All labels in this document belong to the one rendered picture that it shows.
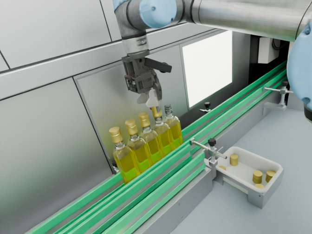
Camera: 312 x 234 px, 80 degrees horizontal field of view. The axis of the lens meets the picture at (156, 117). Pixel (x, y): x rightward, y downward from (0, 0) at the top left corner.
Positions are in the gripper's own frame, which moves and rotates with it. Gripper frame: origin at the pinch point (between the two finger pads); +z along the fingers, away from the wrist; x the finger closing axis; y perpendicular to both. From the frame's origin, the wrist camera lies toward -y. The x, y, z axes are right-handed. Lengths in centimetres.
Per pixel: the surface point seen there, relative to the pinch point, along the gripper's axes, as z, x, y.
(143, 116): 0.3, 1.3, 6.5
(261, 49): 7, -15, -108
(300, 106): 39, 18, -96
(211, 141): 15.6, 15.1, -10.8
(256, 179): 37, 27, -23
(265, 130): 42, 12, -64
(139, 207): 20.7, 13.7, 22.3
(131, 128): 2.1, 1.6, 12.4
